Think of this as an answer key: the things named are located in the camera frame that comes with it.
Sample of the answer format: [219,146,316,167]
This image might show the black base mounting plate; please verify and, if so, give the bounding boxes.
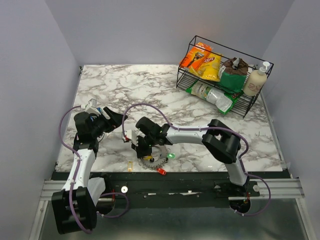
[51,170,292,209]

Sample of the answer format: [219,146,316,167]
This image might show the yellow chips bag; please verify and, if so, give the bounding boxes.
[189,53,222,82]

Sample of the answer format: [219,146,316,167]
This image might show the metal keyring holder with rings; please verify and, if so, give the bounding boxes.
[140,145,168,170]

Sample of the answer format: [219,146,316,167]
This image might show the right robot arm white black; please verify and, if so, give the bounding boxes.
[131,117,249,196]

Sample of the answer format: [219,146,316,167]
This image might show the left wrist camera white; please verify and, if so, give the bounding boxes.
[80,98,101,115]

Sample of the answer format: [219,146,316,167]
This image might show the dark green bag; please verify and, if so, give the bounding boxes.
[219,71,247,93]

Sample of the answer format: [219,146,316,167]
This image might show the cream lotion pump bottle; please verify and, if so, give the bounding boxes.
[243,61,271,97]

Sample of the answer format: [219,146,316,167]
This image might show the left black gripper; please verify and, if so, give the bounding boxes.
[91,106,128,137]

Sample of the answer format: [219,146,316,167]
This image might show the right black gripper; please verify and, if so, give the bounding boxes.
[131,134,156,159]

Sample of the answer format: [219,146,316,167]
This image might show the black wire basket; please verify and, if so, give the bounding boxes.
[176,35,274,118]

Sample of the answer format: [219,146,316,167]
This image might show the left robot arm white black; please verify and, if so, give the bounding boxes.
[51,105,128,235]

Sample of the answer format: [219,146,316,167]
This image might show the brown crumpled bag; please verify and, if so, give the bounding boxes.
[222,57,249,76]

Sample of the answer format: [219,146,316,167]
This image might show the aluminium frame rail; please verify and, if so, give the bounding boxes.
[40,178,305,201]

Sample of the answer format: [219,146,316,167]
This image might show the red key tag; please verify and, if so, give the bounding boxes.
[157,168,167,176]

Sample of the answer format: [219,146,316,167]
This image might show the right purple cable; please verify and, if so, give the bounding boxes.
[121,102,250,173]

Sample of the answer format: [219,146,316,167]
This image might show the green key tag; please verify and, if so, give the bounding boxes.
[167,153,175,159]

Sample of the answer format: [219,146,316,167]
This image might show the yellow key tag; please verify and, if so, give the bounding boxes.
[127,161,133,172]

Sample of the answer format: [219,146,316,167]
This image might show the orange razor package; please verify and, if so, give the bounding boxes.
[179,42,213,70]

